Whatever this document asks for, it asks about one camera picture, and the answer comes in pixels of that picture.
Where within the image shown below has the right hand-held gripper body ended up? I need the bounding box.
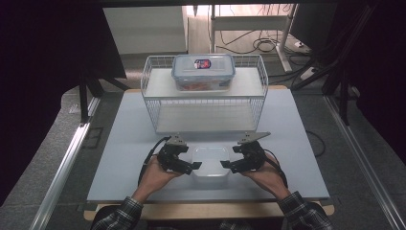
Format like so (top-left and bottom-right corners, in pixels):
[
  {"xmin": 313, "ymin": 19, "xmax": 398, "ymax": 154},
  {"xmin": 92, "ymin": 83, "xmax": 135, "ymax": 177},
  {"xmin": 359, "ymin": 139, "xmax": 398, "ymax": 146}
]
[{"xmin": 229, "ymin": 130, "xmax": 272, "ymax": 174}]

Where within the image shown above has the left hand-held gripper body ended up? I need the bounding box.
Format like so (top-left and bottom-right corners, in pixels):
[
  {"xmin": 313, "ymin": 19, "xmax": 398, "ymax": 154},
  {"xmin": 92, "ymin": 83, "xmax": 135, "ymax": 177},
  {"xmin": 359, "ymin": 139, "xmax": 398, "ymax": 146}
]
[{"xmin": 156, "ymin": 133, "xmax": 193, "ymax": 175}]

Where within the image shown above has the small white plastic container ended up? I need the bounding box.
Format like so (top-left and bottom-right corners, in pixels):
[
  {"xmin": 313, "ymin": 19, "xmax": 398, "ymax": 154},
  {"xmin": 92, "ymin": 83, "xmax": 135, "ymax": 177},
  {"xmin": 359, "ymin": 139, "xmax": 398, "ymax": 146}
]
[{"xmin": 191, "ymin": 145, "xmax": 232, "ymax": 186}]

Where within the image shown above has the white wire shelf rack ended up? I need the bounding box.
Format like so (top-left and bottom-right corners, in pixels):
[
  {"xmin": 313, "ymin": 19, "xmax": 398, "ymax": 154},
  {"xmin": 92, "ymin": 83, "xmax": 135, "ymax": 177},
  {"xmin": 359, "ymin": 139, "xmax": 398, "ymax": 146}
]
[{"xmin": 140, "ymin": 54, "xmax": 269, "ymax": 134}]

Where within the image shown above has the clear lidded container with label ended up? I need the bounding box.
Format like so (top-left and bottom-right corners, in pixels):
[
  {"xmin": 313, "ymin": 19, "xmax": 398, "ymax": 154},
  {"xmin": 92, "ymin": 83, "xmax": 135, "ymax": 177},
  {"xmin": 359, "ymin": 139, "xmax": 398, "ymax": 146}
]
[{"xmin": 170, "ymin": 53, "xmax": 237, "ymax": 92}]

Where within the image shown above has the person's right hand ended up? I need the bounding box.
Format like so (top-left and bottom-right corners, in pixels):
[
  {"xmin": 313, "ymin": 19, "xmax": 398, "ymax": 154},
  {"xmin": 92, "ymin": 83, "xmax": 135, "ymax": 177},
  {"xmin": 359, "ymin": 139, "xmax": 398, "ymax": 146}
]
[{"xmin": 240, "ymin": 152, "xmax": 291, "ymax": 200}]

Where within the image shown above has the person's left hand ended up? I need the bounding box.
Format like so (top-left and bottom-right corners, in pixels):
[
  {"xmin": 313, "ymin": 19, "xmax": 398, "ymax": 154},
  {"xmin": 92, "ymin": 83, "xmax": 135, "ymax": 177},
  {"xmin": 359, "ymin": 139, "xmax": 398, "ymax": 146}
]
[{"xmin": 138, "ymin": 154, "xmax": 186, "ymax": 199}]

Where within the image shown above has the dark floor grate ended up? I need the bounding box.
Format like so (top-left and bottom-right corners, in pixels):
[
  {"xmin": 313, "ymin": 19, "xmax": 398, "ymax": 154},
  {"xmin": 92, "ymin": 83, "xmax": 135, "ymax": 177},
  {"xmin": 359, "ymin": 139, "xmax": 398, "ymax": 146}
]
[{"xmin": 81, "ymin": 126, "xmax": 104, "ymax": 150}]

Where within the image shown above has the white power strip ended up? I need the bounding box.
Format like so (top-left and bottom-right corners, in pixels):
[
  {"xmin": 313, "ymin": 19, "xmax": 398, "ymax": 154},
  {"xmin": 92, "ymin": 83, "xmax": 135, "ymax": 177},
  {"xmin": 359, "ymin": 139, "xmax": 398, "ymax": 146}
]
[{"xmin": 300, "ymin": 66, "xmax": 320, "ymax": 81}]

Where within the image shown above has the black metal stand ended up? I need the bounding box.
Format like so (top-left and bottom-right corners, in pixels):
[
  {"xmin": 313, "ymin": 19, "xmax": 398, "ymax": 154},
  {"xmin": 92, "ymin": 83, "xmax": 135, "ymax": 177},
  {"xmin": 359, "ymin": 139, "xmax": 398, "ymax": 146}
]
[
  {"xmin": 78, "ymin": 68, "xmax": 130, "ymax": 125},
  {"xmin": 337, "ymin": 70, "xmax": 352, "ymax": 127}
]

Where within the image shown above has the white cabinet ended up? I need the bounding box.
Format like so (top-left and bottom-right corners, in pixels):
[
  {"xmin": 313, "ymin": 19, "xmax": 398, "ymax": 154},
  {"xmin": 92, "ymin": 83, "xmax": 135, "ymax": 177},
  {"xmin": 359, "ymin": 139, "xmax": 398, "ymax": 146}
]
[{"xmin": 102, "ymin": 6, "xmax": 188, "ymax": 56}]

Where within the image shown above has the black monitor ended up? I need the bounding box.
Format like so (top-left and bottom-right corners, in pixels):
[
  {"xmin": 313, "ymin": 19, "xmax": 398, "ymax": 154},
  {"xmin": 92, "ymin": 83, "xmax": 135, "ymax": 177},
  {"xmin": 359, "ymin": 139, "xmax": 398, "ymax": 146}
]
[{"xmin": 288, "ymin": 3, "xmax": 340, "ymax": 53}]

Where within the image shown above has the dark curtain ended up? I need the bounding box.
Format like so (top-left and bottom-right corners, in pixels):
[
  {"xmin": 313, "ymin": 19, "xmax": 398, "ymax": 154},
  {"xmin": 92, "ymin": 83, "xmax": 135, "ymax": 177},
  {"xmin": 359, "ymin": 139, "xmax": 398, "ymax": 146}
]
[
  {"xmin": 0, "ymin": 0, "xmax": 127, "ymax": 206},
  {"xmin": 334, "ymin": 0, "xmax": 406, "ymax": 158}
]

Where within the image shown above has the left hand-held gripper black cable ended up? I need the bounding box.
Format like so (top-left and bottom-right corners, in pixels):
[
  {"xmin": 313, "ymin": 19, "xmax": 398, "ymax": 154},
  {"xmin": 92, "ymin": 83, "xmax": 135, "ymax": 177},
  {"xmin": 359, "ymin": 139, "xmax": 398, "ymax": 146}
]
[{"xmin": 137, "ymin": 136, "xmax": 172, "ymax": 187}]

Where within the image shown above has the hand-held gripper black cable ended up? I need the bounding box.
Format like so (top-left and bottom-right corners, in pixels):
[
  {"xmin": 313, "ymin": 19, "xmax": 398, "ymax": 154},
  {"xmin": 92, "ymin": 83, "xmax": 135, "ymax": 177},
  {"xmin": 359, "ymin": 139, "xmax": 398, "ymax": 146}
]
[
  {"xmin": 137, "ymin": 136, "xmax": 172, "ymax": 187},
  {"xmin": 262, "ymin": 149, "xmax": 289, "ymax": 190}
]

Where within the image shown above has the right hand-held gripper black cable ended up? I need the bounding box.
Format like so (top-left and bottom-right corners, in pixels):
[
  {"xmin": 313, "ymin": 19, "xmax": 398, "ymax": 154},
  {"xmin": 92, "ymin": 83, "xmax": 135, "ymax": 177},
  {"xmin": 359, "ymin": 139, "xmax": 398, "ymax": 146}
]
[{"xmin": 262, "ymin": 149, "xmax": 289, "ymax": 190}]

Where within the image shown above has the thin black floor cable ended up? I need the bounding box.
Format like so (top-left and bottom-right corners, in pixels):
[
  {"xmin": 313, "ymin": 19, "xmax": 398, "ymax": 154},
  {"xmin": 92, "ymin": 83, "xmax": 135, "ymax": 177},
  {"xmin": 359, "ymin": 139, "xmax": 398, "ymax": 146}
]
[{"xmin": 305, "ymin": 128, "xmax": 327, "ymax": 158}]

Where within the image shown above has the aluminium floor rail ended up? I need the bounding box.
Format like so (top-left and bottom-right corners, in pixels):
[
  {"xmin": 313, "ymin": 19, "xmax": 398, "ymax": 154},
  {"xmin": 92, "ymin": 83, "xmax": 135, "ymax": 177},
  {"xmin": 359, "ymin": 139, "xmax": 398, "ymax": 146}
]
[
  {"xmin": 29, "ymin": 95, "xmax": 102, "ymax": 230},
  {"xmin": 323, "ymin": 95, "xmax": 406, "ymax": 230}
]

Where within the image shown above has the bundle of black floor cables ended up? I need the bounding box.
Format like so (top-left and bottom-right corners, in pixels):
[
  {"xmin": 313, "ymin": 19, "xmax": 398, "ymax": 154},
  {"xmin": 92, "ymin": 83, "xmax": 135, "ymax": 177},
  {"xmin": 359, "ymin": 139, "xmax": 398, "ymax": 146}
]
[{"xmin": 214, "ymin": 29, "xmax": 289, "ymax": 56}]

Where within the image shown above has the white desk frame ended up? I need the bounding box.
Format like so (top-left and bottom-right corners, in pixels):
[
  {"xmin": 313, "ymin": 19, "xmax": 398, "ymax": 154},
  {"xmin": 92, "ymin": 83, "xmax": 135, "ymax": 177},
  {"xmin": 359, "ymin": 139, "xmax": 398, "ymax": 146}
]
[{"xmin": 209, "ymin": 3, "xmax": 300, "ymax": 73}]

